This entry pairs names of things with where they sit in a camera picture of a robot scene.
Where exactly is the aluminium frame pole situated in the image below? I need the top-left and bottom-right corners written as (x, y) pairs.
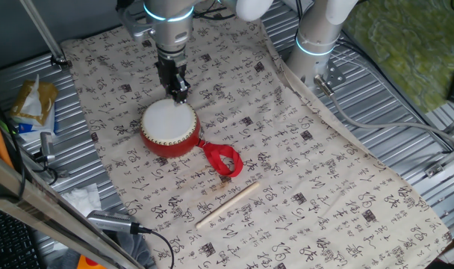
top-left (19, 0), bottom-right (72, 69)

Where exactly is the black keyboard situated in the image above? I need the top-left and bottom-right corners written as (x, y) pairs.
top-left (0, 204), bottom-right (41, 269)

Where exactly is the yellow tissue pack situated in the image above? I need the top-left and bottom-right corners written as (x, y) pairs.
top-left (9, 74), bottom-right (59, 141)

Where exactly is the grey depth camera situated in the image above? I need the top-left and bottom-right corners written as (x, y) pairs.
top-left (39, 131), bottom-right (56, 164)
top-left (86, 209), bottom-right (152, 236)

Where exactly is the beige calligraphy print cloth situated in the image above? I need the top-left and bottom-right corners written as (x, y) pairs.
top-left (60, 7), bottom-right (454, 269)

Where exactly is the aluminium bar with bracket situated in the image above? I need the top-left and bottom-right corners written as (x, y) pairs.
top-left (423, 141), bottom-right (454, 179)

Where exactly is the crumpled white tissue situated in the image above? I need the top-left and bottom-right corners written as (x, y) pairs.
top-left (60, 182), bottom-right (103, 217)

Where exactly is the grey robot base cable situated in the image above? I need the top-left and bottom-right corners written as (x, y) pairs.
top-left (313, 73), bottom-right (454, 150)

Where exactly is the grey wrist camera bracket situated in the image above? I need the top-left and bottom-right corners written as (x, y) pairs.
top-left (116, 0), bottom-right (155, 43)

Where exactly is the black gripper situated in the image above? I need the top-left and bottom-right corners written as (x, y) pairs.
top-left (155, 55), bottom-right (191, 105)

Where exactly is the red ribbon strap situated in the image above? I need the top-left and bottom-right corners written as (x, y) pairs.
top-left (196, 138), bottom-right (245, 179)

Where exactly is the black camera cable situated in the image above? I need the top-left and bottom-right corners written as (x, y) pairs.
top-left (32, 155), bottom-right (60, 187)
top-left (137, 226), bottom-right (175, 269)

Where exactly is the orange emergency stop button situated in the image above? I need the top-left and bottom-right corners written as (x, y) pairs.
top-left (76, 255), bottom-right (108, 269)

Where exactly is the wooden drumstick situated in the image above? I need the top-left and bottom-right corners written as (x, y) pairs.
top-left (195, 181), bottom-right (261, 229)

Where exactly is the red drum with white skin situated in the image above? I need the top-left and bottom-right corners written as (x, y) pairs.
top-left (139, 97), bottom-right (202, 158)

